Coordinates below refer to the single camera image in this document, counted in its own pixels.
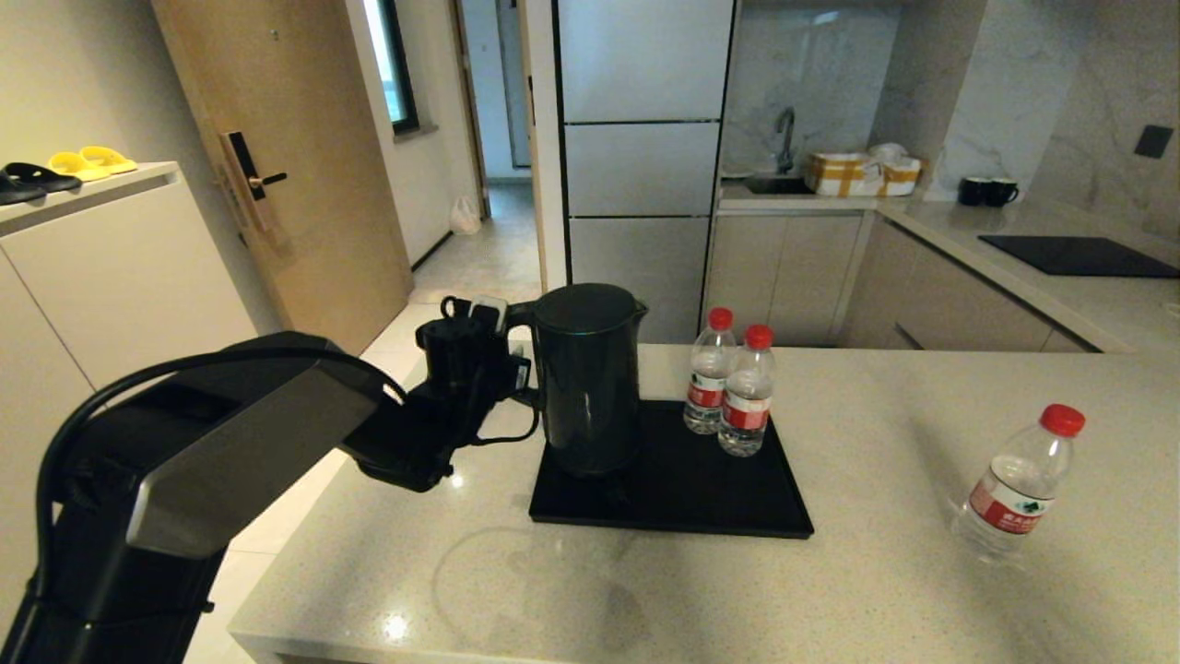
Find black induction cooktop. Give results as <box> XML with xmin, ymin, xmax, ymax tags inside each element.
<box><xmin>979</xmin><ymin>235</ymin><xmax>1180</xmax><ymax>279</ymax></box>

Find black electric kettle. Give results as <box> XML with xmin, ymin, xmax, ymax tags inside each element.
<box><xmin>507</xmin><ymin>283</ymin><xmax>649</xmax><ymax>478</ymax></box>

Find white shoe cabinet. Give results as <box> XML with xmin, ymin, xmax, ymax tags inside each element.
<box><xmin>0</xmin><ymin>161</ymin><xmax>261</xmax><ymax>591</ymax></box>

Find yellow slipper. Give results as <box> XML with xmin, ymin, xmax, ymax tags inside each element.
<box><xmin>78</xmin><ymin>146</ymin><xmax>139</xmax><ymax>173</ymax></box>
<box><xmin>47</xmin><ymin>151</ymin><xmax>110</xmax><ymax>180</ymax></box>

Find light wooden door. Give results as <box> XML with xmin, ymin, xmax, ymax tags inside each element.
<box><xmin>149</xmin><ymin>0</ymin><xmax>414</xmax><ymax>356</ymax></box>

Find black slipper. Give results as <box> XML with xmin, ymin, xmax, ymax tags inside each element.
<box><xmin>5</xmin><ymin>161</ymin><xmax>83</xmax><ymax>192</ymax></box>
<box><xmin>0</xmin><ymin>170</ymin><xmax>48</xmax><ymax>205</ymax></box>

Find clear water bottle red cap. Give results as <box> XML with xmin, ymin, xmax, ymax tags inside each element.
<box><xmin>718</xmin><ymin>325</ymin><xmax>777</xmax><ymax>458</ymax></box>
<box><xmin>951</xmin><ymin>404</ymin><xmax>1087</xmax><ymax>565</ymax></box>
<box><xmin>683</xmin><ymin>308</ymin><xmax>737</xmax><ymax>435</ymax></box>

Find beige kitchen base cabinets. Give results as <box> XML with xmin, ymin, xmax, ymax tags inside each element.
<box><xmin>705</xmin><ymin>211</ymin><xmax>1098</xmax><ymax>353</ymax></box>

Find dark framed window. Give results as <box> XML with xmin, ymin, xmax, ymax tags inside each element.
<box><xmin>362</xmin><ymin>0</ymin><xmax>420</xmax><ymax>137</ymax></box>

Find black door lock handle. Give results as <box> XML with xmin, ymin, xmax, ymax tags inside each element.
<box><xmin>219</xmin><ymin>131</ymin><xmax>288</xmax><ymax>231</ymax></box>

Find tall grey refrigerator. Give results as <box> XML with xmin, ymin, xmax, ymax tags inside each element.
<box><xmin>551</xmin><ymin>0</ymin><xmax>737</xmax><ymax>344</ymax></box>

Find black rectangular serving tray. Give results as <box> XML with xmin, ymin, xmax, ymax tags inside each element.
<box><xmin>528</xmin><ymin>399</ymin><xmax>815</xmax><ymax>540</ymax></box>

